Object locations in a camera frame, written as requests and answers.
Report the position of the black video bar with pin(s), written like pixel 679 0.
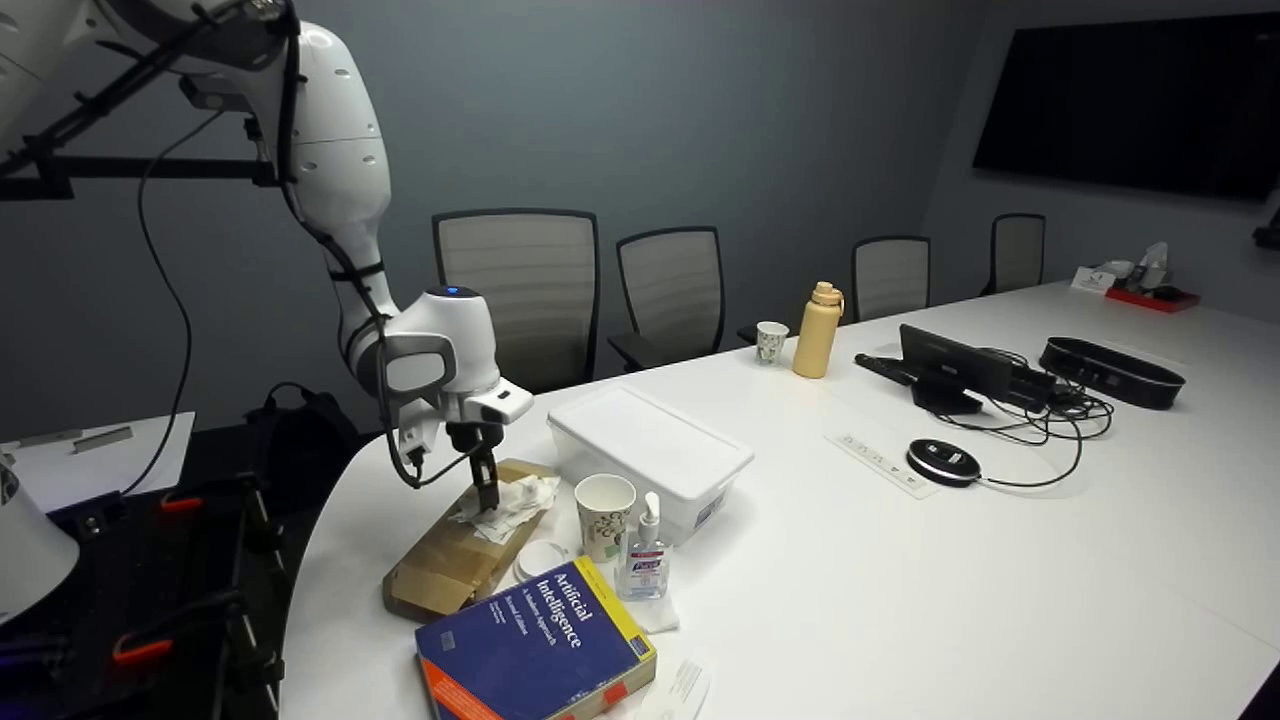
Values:
pixel 1112 372

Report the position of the black camera mount boom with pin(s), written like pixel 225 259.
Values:
pixel 123 168

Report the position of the orange black clamp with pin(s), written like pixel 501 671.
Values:
pixel 140 648
pixel 183 507

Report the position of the red tray with items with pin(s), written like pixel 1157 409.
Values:
pixel 1149 283

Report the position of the black round speakerphone puck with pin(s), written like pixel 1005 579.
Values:
pixel 943 461

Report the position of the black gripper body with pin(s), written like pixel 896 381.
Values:
pixel 476 436

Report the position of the black tablet console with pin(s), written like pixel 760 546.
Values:
pixel 952 378

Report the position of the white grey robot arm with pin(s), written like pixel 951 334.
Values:
pixel 318 137

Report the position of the black wall monitor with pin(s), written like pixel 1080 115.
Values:
pixel 1157 104

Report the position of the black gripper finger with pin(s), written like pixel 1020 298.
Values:
pixel 484 483

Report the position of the white patterned mug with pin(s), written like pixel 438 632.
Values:
pixel 602 500

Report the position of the white plastic lidded bin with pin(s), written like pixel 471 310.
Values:
pixel 657 451

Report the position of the small sanitizer bottle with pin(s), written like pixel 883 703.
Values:
pixel 645 552

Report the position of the grey mesh office chair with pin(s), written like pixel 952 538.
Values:
pixel 890 275
pixel 1016 250
pixel 674 291
pixel 541 283

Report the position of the tan water bottle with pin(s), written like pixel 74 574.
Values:
pixel 819 329

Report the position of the white name placard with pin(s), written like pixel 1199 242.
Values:
pixel 1094 283

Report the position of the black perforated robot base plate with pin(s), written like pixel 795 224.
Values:
pixel 140 574

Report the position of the small white cup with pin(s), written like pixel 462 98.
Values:
pixel 769 340

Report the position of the brown cardboard box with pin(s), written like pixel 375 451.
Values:
pixel 450 571

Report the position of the blue orange textbook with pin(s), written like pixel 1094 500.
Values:
pixel 556 645

